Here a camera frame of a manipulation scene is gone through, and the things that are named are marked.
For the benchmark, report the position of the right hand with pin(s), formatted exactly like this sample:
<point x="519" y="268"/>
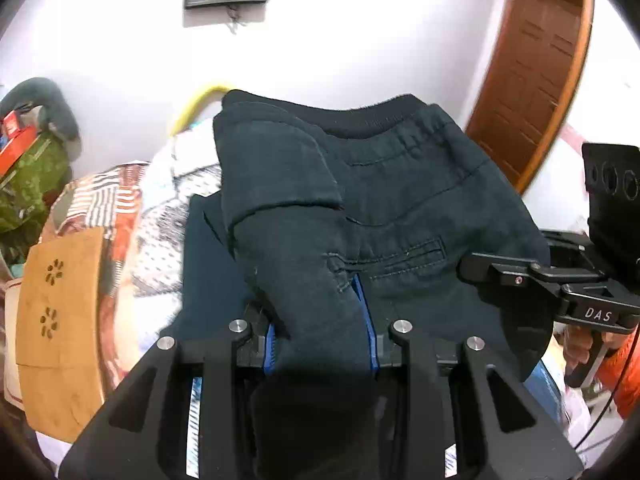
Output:
<point x="584" y="351"/>

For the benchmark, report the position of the orange box in bin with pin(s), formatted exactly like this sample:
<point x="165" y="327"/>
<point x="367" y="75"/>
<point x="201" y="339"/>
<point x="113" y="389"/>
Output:
<point x="19" y="130"/>

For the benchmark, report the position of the dark navy pants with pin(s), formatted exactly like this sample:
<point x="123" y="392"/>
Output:
<point x="395" y="192"/>

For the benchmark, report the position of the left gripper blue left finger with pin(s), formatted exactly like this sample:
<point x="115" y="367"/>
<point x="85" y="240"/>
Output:
<point x="271" y="342"/>

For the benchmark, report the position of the brown wooden door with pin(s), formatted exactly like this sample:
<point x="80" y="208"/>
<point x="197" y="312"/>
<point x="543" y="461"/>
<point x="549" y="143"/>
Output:
<point x="532" y="77"/>

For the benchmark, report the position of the orange right sleeve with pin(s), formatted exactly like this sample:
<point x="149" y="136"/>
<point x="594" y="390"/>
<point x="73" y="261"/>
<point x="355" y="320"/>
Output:
<point x="619" y="371"/>

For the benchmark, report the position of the blue patchwork bedspread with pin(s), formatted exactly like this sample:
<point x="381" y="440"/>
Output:
<point x="142" y="208"/>

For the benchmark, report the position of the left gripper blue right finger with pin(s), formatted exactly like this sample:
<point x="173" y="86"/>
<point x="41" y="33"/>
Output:
<point x="371" y="335"/>

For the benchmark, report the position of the green storage bin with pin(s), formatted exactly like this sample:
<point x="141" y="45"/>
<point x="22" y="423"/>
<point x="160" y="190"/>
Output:
<point x="28" y="190"/>

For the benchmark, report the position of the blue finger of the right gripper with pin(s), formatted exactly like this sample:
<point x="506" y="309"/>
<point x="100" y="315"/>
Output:
<point x="500" y="279"/>

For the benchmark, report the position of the grey neck pillow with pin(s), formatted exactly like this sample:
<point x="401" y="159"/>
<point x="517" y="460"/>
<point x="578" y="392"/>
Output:
<point x="54" y="114"/>

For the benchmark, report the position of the yellow curved headboard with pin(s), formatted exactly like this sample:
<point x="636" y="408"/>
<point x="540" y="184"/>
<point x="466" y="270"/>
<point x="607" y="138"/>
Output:
<point x="196" y="105"/>

